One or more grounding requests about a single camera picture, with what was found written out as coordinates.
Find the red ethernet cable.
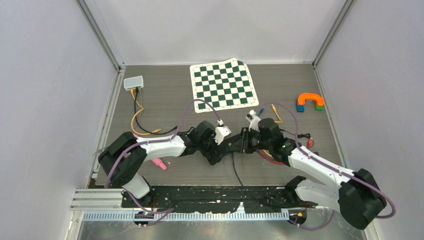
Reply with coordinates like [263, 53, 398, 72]
[255, 137, 315, 166]

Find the pink marker pen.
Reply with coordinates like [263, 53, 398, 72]
[151, 158, 168, 171]

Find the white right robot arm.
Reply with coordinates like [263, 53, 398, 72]
[222, 118, 387, 230]

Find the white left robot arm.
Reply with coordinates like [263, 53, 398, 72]
[98, 121, 231, 207]

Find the black network switch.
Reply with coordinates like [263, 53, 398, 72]
[216, 140, 243, 159]

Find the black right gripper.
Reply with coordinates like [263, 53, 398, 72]
[229, 127, 273, 154]

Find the orange arch toy block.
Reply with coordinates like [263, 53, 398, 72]
[296, 92, 325, 107]

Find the green white chessboard mat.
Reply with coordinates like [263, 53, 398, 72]
[189, 58, 259, 113]

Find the yellow ethernet cable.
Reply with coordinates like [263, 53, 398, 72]
[270, 103, 283, 124]

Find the small white grey hub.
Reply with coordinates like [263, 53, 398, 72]
[123, 75, 144, 91]

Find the black ethernet cable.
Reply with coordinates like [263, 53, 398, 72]
[230, 152, 309, 210]

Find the short black cable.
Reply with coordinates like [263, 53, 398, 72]
[133, 87, 196, 135]

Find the green toy block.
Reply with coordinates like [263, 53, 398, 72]
[315, 105, 325, 111]

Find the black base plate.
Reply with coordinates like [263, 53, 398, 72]
[138, 185, 317, 214]

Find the blue toy block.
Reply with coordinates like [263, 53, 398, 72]
[296, 101, 305, 113]

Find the black power cord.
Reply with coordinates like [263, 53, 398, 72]
[281, 128, 312, 140]

